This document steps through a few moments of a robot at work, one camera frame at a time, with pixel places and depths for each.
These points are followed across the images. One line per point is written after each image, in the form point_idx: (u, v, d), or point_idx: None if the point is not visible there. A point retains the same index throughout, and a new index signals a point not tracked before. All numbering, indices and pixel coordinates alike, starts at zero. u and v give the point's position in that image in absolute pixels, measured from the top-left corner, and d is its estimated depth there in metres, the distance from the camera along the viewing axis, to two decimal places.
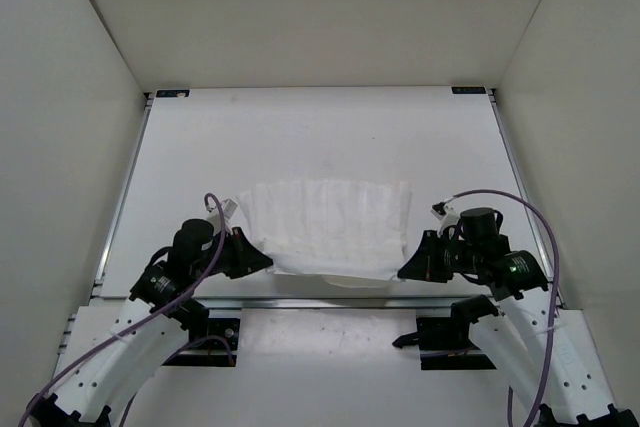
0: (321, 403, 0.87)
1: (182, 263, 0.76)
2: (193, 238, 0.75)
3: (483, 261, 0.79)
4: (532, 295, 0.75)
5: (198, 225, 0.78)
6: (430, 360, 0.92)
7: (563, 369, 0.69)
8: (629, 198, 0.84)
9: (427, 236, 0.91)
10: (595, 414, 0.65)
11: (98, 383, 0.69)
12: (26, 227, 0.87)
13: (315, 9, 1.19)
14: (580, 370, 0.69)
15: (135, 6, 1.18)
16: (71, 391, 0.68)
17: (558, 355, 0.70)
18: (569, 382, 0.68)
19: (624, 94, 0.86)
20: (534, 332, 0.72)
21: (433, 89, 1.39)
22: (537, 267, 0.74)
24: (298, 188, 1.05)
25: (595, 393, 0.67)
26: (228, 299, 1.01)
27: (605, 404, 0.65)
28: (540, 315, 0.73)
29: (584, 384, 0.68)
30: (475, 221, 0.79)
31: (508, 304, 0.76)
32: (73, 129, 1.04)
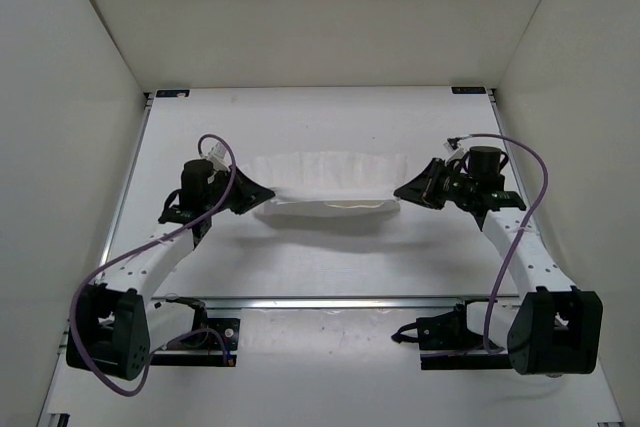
0: (320, 403, 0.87)
1: (196, 198, 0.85)
2: (202, 174, 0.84)
3: (476, 192, 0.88)
4: (507, 209, 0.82)
5: (200, 161, 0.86)
6: (430, 360, 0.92)
7: (529, 257, 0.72)
8: (628, 198, 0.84)
9: (433, 162, 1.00)
10: (554, 289, 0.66)
11: (148, 272, 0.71)
12: (26, 228, 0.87)
13: (315, 9, 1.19)
14: (546, 259, 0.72)
15: (135, 6, 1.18)
16: (122, 279, 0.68)
17: (526, 247, 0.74)
18: (532, 265, 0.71)
19: (624, 94, 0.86)
20: (506, 232, 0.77)
21: (433, 88, 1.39)
22: (517, 196, 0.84)
24: (296, 160, 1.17)
25: (558, 276, 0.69)
26: (228, 299, 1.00)
27: (567, 283, 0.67)
28: (513, 222, 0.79)
29: (548, 269, 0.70)
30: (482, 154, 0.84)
31: (489, 222, 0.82)
32: (73, 129, 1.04)
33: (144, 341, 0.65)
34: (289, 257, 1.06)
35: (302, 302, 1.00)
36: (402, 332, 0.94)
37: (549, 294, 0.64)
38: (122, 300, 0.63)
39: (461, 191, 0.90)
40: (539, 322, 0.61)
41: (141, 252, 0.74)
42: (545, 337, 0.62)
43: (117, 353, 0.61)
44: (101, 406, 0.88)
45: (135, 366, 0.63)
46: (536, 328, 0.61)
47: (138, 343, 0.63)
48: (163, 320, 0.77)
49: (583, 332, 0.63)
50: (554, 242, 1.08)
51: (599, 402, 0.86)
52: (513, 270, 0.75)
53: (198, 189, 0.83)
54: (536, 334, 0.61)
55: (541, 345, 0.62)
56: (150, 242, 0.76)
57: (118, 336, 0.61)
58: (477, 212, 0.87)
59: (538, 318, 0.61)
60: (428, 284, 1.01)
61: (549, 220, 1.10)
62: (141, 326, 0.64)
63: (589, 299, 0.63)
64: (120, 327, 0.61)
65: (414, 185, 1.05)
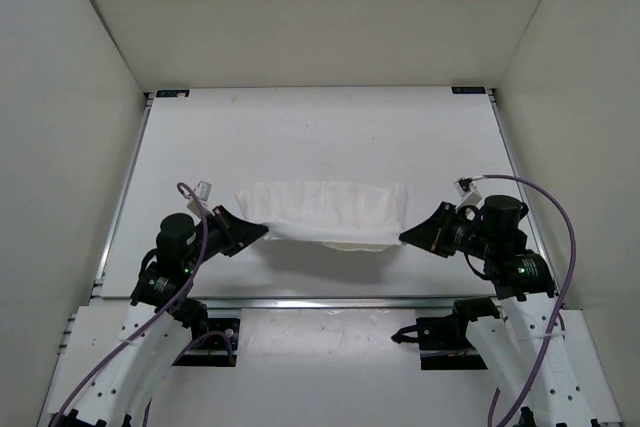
0: (320, 403, 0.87)
1: (174, 262, 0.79)
2: (177, 236, 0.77)
3: (493, 255, 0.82)
4: (535, 297, 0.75)
5: (179, 220, 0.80)
6: (430, 360, 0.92)
7: (553, 377, 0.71)
8: (628, 198, 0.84)
9: (444, 207, 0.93)
10: (576, 425, 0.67)
11: (118, 389, 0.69)
12: (26, 228, 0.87)
13: (315, 9, 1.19)
14: (571, 381, 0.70)
15: (135, 6, 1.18)
16: (91, 403, 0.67)
17: (550, 362, 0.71)
18: (555, 389, 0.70)
19: (624, 94, 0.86)
20: (531, 335, 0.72)
21: (433, 89, 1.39)
22: (546, 273, 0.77)
24: (297, 187, 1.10)
25: (580, 404, 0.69)
26: (230, 300, 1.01)
27: (588, 417, 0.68)
28: (540, 320, 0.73)
29: (571, 395, 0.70)
30: (501, 219, 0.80)
31: (511, 304, 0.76)
32: (73, 130, 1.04)
33: None
34: None
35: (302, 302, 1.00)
36: (403, 333, 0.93)
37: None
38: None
39: (476, 245, 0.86)
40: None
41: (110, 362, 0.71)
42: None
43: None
44: None
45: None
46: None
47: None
48: (152, 380, 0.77)
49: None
50: (554, 242, 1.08)
51: (599, 403, 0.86)
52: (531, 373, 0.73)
53: (173, 254, 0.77)
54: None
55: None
56: (115, 349, 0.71)
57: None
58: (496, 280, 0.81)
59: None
60: (429, 285, 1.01)
61: (549, 221, 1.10)
62: None
63: None
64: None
65: (420, 231, 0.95)
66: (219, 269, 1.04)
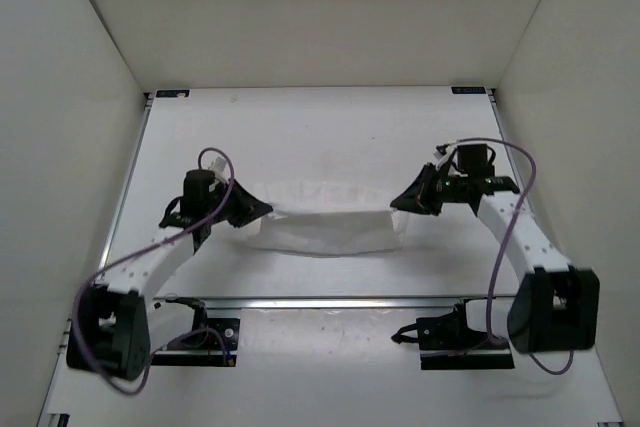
0: (320, 403, 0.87)
1: (199, 205, 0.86)
2: (203, 179, 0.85)
3: (468, 180, 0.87)
4: (502, 194, 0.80)
5: (205, 172, 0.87)
6: (431, 360, 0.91)
7: (524, 238, 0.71)
8: (627, 198, 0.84)
9: (425, 169, 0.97)
10: (550, 267, 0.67)
11: (150, 274, 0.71)
12: (25, 228, 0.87)
13: (315, 9, 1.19)
14: (541, 236, 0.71)
15: (135, 6, 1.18)
16: (122, 281, 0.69)
17: (519, 229, 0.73)
18: (529, 246, 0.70)
19: (623, 94, 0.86)
20: (502, 216, 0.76)
21: (433, 88, 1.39)
22: (510, 181, 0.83)
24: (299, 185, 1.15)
25: (554, 255, 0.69)
26: (232, 299, 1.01)
27: (563, 260, 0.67)
28: (508, 205, 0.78)
29: (544, 247, 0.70)
30: (469, 147, 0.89)
31: (483, 206, 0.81)
32: (73, 129, 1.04)
33: (144, 347, 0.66)
34: (288, 258, 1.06)
35: (302, 302, 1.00)
36: (402, 333, 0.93)
37: (548, 277, 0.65)
38: (122, 307, 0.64)
39: (455, 188, 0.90)
40: (540, 293, 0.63)
41: (140, 257, 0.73)
42: (545, 324, 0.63)
43: (114, 356, 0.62)
44: (99, 408, 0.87)
45: (134, 368, 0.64)
46: (537, 320, 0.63)
47: (137, 345, 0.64)
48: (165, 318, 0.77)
49: (582, 314, 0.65)
50: (554, 242, 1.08)
51: (599, 403, 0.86)
52: (510, 251, 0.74)
53: (199, 195, 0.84)
54: (538, 319, 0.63)
55: (544, 334, 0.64)
56: (148, 247, 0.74)
57: (118, 336, 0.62)
58: (474, 199, 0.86)
59: (538, 304, 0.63)
60: (429, 285, 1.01)
61: (549, 221, 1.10)
62: (144, 325, 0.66)
63: (585, 280, 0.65)
64: (120, 326, 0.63)
65: (408, 193, 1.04)
66: (219, 268, 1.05)
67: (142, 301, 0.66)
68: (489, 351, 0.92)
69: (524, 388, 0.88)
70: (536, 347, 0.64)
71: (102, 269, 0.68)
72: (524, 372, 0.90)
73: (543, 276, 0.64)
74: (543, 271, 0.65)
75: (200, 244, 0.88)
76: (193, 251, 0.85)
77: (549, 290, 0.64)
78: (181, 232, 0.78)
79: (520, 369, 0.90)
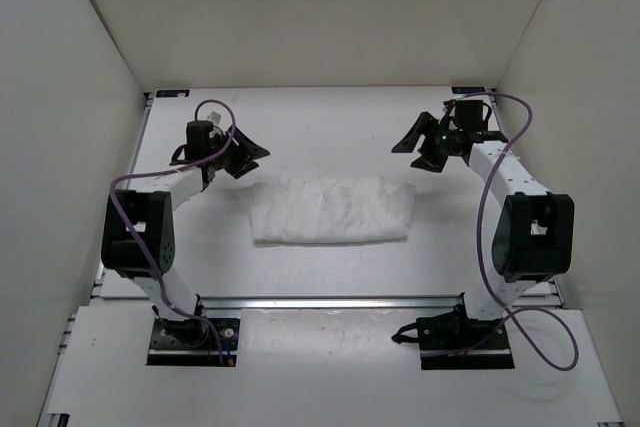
0: (320, 404, 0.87)
1: (201, 149, 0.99)
2: (203, 126, 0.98)
3: (461, 133, 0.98)
4: (491, 143, 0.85)
5: (205, 121, 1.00)
6: (431, 360, 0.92)
7: (509, 172, 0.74)
8: (628, 198, 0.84)
9: (423, 116, 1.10)
10: (532, 193, 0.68)
11: (172, 185, 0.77)
12: (25, 228, 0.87)
13: (315, 9, 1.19)
14: (524, 173, 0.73)
15: (135, 6, 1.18)
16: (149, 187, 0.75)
17: (506, 166, 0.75)
18: (512, 178, 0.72)
19: (624, 93, 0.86)
20: (489, 158, 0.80)
21: (433, 88, 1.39)
22: (500, 134, 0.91)
24: (309, 193, 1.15)
25: (536, 186, 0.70)
26: (233, 299, 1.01)
27: (543, 188, 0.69)
28: (496, 150, 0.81)
29: (526, 180, 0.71)
30: (467, 104, 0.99)
31: (475, 153, 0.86)
32: (73, 129, 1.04)
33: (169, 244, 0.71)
34: (288, 258, 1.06)
35: (302, 302, 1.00)
36: (402, 333, 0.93)
37: (527, 199, 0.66)
38: (151, 206, 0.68)
39: (449, 143, 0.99)
40: (519, 216, 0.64)
41: (161, 176, 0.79)
42: (524, 243, 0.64)
43: (150, 248, 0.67)
44: (99, 407, 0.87)
45: (164, 261, 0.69)
46: (516, 239, 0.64)
47: (166, 241, 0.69)
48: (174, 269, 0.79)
49: (558, 233, 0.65)
50: None
51: (599, 403, 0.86)
52: (496, 187, 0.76)
53: (201, 139, 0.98)
54: (517, 238, 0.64)
55: (522, 253, 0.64)
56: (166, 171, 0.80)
57: (151, 233, 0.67)
58: (466, 151, 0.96)
59: (517, 225, 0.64)
60: (429, 285, 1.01)
61: None
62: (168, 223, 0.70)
63: (562, 201, 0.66)
64: (151, 223, 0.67)
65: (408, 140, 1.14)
66: (219, 269, 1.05)
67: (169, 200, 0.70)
68: (489, 351, 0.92)
69: (524, 388, 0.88)
70: (517, 268, 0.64)
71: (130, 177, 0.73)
72: (524, 371, 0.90)
73: (522, 197, 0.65)
74: (522, 195, 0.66)
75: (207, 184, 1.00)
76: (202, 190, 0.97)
77: (528, 213, 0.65)
78: (189, 165, 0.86)
79: (520, 368, 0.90)
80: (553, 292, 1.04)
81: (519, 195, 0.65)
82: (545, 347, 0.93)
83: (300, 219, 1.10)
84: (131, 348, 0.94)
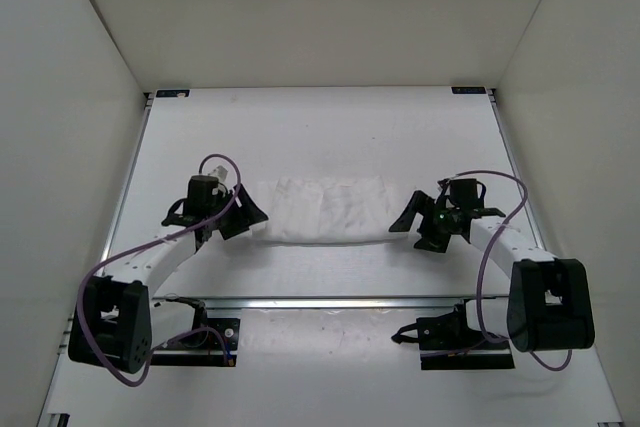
0: (319, 403, 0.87)
1: (201, 207, 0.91)
2: (206, 184, 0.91)
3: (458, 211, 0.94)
4: (489, 219, 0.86)
5: (211, 179, 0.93)
6: (431, 360, 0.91)
7: (512, 242, 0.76)
8: (628, 199, 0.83)
9: (416, 195, 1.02)
10: (540, 259, 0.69)
11: (152, 265, 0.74)
12: (25, 228, 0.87)
13: (315, 9, 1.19)
14: (526, 243, 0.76)
15: (134, 6, 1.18)
16: (125, 272, 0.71)
17: (507, 237, 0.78)
18: (517, 247, 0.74)
19: (624, 94, 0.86)
20: (488, 230, 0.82)
21: (433, 88, 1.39)
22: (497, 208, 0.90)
24: (309, 194, 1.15)
25: (542, 253, 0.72)
26: (230, 299, 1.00)
27: (550, 255, 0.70)
28: (495, 222, 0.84)
29: (531, 248, 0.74)
30: (458, 184, 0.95)
31: (474, 229, 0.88)
32: (73, 129, 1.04)
33: (143, 341, 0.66)
34: (288, 258, 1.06)
35: (302, 302, 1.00)
36: (402, 333, 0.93)
37: (536, 265, 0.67)
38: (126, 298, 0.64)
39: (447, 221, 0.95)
40: (529, 286, 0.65)
41: (145, 250, 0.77)
42: (539, 313, 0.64)
43: (119, 346, 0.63)
44: (100, 407, 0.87)
45: (136, 360, 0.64)
46: (529, 313, 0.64)
47: (139, 338, 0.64)
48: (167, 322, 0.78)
49: (575, 301, 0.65)
50: (554, 242, 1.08)
51: (600, 403, 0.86)
52: (501, 259, 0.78)
53: (202, 195, 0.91)
54: (532, 309, 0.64)
55: (540, 325, 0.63)
56: (153, 242, 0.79)
57: (120, 331, 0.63)
58: (465, 228, 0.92)
59: (528, 297, 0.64)
60: (429, 286, 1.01)
61: (549, 220, 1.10)
62: (145, 316, 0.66)
63: (573, 267, 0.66)
64: (122, 320, 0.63)
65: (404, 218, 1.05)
66: (220, 266, 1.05)
67: (146, 292, 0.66)
68: (489, 350, 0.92)
69: (524, 388, 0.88)
70: (535, 340, 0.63)
71: (108, 261, 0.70)
72: (523, 371, 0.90)
73: (532, 265, 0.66)
74: (530, 261, 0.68)
75: (201, 244, 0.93)
76: (195, 249, 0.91)
77: (537, 282, 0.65)
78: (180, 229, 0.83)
79: (520, 368, 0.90)
80: None
81: (528, 262, 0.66)
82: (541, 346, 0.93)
83: (301, 220, 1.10)
84: None
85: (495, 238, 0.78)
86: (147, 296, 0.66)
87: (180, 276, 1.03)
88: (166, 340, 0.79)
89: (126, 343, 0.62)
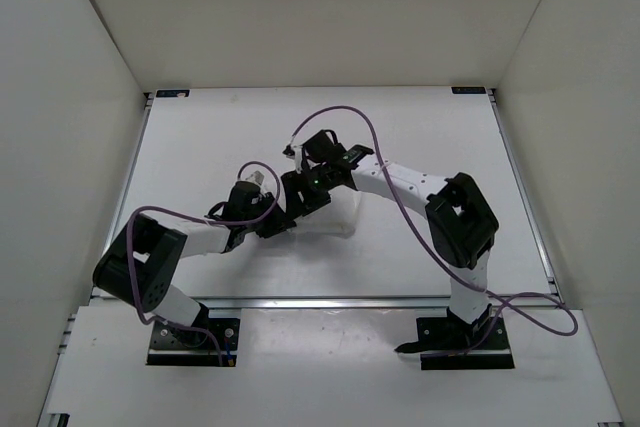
0: (319, 403, 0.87)
1: (237, 212, 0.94)
2: (247, 193, 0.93)
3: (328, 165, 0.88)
4: (365, 161, 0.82)
5: (252, 186, 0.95)
6: (430, 360, 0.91)
7: (405, 180, 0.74)
8: (628, 198, 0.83)
9: (284, 180, 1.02)
10: (438, 190, 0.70)
11: (192, 230, 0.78)
12: (26, 229, 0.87)
13: (314, 7, 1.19)
14: (416, 173, 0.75)
15: (133, 5, 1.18)
16: (169, 223, 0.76)
17: (396, 174, 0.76)
18: (413, 185, 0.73)
19: (624, 93, 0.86)
20: (376, 177, 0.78)
21: (433, 88, 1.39)
22: (363, 147, 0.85)
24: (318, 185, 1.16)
25: (433, 179, 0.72)
26: (230, 299, 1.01)
27: (442, 179, 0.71)
28: (374, 165, 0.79)
29: (423, 179, 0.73)
30: (313, 144, 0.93)
31: (358, 180, 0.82)
32: (73, 129, 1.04)
33: (160, 288, 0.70)
34: (289, 257, 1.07)
35: (302, 303, 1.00)
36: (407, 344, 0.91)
37: (440, 198, 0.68)
38: (168, 243, 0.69)
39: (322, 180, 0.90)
40: (444, 216, 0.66)
41: (190, 220, 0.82)
42: (464, 237, 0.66)
43: (142, 282, 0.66)
44: (100, 408, 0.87)
45: (149, 301, 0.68)
46: (457, 241, 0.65)
47: (159, 282, 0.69)
48: (172, 297, 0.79)
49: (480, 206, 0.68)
50: (554, 242, 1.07)
51: (600, 403, 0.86)
52: (404, 201, 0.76)
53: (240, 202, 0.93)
54: (458, 239, 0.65)
55: (469, 245, 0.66)
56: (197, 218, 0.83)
57: (150, 268, 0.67)
58: (347, 177, 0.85)
59: (451, 229, 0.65)
60: (428, 286, 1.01)
61: (549, 221, 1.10)
62: (170, 266, 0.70)
63: (465, 181, 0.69)
64: (154, 259, 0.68)
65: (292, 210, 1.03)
66: (219, 266, 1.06)
67: (184, 242, 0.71)
68: (489, 350, 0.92)
69: (525, 388, 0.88)
70: (468, 253, 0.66)
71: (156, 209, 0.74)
72: (523, 372, 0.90)
73: (437, 201, 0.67)
74: (434, 198, 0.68)
75: (230, 247, 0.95)
76: (222, 251, 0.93)
77: (450, 211, 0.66)
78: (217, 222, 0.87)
79: (520, 368, 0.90)
80: (553, 292, 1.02)
81: (435, 201, 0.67)
82: (541, 346, 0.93)
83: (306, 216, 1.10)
84: (130, 349, 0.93)
85: (390, 185, 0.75)
86: (181, 247, 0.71)
87: (184, 274, 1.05)
88: (168, 320, 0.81)
89: (150, 280, 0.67)
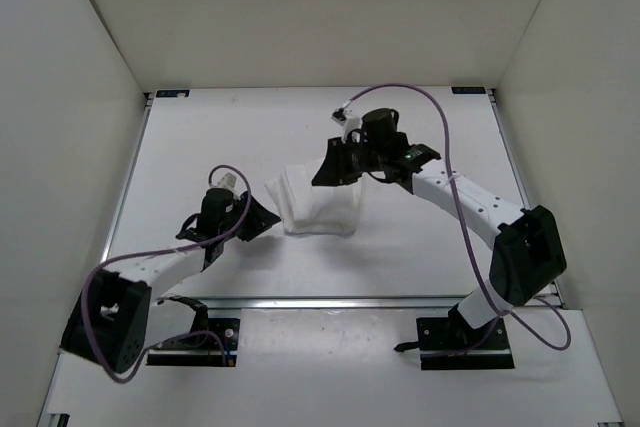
0: (319, 403, 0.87)
1: (214, 224, 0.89)
2: (220, 200, 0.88)
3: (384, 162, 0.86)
4: (429, 166, 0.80)
5: (226, 192, 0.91)
6: (430, 360, 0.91)
7: (475, 200, 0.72)
8: (628, 199, 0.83)
9: (331, 145, 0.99)
10: (512, 220, 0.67)
11: (160, 271, 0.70)
12: (26, 228, 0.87)
13: (315, 7, 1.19)
14: (488, 195, 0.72)
15: (133, 5, 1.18)
16: (132, 270, 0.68)
17: (464, 193, 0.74)
18: (483, 207, 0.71)
19: (624, 93, 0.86)
20: (442, 188, 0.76)
21: (433, 88, 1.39)
22: (429, 150, 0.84)
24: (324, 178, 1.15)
25: (507, 206, 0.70)
26: (230, 299, 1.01)
27: (518, 208, 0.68)
28: (441, 175, 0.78)
29: (496, 204, 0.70)
30: (376, 125, 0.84)
31: (416, 183, 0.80)
32: (73, 129, 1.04)
33: (135, 342, 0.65)
34: (289, 257, 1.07)
35: (302, 302, 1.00)
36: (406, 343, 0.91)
37: (513, 230, 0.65)
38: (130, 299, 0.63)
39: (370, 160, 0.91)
40: (515, 253, 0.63)
41: (157, 255, 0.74)
42: (526, 276, 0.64)
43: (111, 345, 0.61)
44: (100, 407, 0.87)
45: (124, 360, 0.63)
46: (521, 279, 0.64)
47: (131, 339, 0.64)
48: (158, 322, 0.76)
49: (552, 247, 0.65)
50: None
51: (600, 403, 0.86)
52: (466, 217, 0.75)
53: (215, 214, 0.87)
54: (523, 277, 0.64)
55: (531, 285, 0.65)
56: (164, 250, 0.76)
57: (116, 328, 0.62)
58: (404, 178, 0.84)
59: (517, 266, 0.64)
60: (428, 286, 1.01)
61: None
62: (141, 319, 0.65)
63: (543, 215, 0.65)
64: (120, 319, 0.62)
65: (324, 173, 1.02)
66: (219, 265, 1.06)
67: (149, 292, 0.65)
68: (489, 351, 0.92)
69: (525, 388, 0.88)
70: (527, 292, 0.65)
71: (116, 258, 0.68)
72: (523, 372, 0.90)
73: (512, 234, 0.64)
74: (508, 230, 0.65)
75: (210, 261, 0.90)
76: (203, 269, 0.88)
77: (522, 248, 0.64)
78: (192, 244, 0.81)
79: (520, 369, 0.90)
80: (553, 292, 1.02)
81: (508, 235, 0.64)
82: (541, 346, 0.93)
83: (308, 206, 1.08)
84: None
85: (457, 200, 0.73)
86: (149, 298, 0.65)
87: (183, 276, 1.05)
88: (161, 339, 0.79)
89: (119, 342, 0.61)
